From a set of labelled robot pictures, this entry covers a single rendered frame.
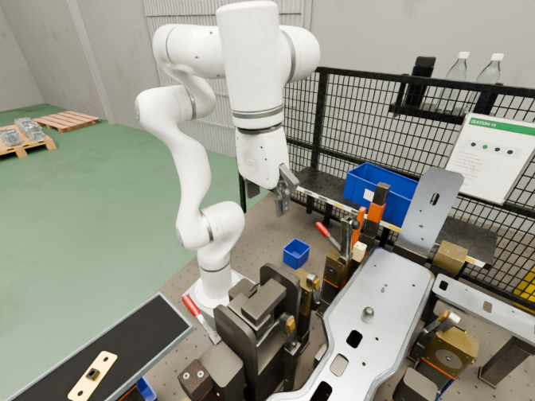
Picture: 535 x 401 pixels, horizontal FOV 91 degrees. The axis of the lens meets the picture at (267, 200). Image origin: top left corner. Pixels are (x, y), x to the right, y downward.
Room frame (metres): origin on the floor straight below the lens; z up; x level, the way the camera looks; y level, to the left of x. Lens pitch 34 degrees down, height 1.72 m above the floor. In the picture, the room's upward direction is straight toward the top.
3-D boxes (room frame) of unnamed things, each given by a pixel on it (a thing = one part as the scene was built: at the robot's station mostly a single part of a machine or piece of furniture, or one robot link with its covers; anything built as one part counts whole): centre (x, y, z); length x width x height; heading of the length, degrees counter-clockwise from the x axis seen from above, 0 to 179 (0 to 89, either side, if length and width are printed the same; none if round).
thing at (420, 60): (1.17, -0.63, 1.52); 0.07 x 0.07 x 0.18
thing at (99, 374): (0.23, 0.33, 1.17); 0.08 x 0.04 x 0.01; 164
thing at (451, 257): (0.66, -0.65, 0.88); 0.08 x 0.08 x 0.36; 49
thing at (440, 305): (0.46, -0.57, 0.84); 0.12 x 0.07 x 0.28; 49
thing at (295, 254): (0.95, -0.15, 0.74); 0.11 x 0.10 x 0.09; 139
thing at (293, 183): (0.40, -0.02, 1.50); 0.08 x 0.01 x 0.06; 40
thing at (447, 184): (0.73, -0.55, 1.17); 0.12 x 0.01 x 0.34; 49
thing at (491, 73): (1.02, -0.79, 1.53); 0.07 x 0.07 x 0.20
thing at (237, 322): (0.39, 0.02, 0.94); 0.18 x 0.13 x 0.49; 139
